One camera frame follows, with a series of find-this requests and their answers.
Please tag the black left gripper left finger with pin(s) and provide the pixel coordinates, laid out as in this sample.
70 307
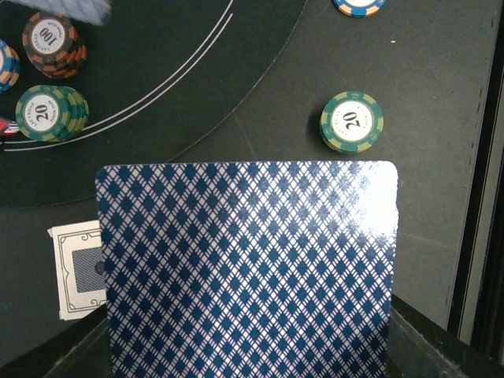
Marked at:
82 350

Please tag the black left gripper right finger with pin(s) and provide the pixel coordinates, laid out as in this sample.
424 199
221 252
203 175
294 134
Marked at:
418 347

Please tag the green poker chip stack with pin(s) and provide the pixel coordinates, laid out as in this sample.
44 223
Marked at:
351 122

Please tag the red chip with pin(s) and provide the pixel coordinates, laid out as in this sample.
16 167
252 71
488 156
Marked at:
53 45

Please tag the blue card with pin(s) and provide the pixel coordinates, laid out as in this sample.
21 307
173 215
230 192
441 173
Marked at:
95 12

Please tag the blue poker chip stack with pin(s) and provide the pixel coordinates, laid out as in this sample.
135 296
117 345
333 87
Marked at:
359 8

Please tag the white card box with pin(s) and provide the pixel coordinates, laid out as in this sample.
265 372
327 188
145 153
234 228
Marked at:
80 270

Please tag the red triangle marker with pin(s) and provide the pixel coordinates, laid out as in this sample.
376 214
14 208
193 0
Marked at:
8 127

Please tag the round black poker mat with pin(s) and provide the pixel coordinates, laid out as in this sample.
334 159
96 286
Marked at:
159 76

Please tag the black aluminium rail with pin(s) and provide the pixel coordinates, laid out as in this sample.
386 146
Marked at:
476 314

